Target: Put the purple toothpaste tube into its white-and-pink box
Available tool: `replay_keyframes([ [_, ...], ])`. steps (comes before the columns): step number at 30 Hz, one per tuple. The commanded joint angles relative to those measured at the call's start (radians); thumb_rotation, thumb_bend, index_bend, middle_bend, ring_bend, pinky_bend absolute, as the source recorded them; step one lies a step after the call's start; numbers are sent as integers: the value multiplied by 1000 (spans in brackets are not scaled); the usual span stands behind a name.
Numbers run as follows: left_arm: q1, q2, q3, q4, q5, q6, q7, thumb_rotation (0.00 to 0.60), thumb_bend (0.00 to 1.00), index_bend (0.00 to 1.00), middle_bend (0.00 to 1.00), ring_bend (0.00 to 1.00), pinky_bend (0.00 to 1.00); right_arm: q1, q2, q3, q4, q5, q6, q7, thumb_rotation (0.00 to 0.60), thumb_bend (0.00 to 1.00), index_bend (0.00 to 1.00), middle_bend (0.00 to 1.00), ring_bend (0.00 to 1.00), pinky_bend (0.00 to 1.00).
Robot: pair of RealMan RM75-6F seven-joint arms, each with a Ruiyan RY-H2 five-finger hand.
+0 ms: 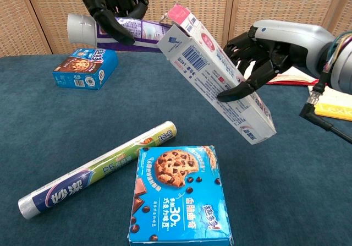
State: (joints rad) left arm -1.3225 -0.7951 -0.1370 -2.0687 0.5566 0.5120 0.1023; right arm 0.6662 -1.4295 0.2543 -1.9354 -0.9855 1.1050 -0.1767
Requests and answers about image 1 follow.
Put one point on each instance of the teal table cloth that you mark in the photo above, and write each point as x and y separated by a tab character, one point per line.
82	114

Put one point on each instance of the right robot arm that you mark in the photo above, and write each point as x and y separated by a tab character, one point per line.
343	64

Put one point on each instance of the yellow white booklet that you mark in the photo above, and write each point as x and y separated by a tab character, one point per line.
338	105

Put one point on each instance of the white pink toothpaste box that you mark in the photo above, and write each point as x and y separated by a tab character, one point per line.
209	75

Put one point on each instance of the red certificate folder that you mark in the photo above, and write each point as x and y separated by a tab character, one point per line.
297	78

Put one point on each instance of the small blue brown cookie box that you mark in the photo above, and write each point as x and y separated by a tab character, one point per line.
82	70

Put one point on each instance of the large blue cookie box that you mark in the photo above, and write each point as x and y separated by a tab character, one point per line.
178	196

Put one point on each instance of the purple toothpaste tube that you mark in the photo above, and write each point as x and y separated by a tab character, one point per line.
82	28

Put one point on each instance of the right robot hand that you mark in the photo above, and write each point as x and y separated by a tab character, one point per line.
297	42

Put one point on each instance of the cling film roll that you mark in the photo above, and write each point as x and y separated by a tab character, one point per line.
82	180

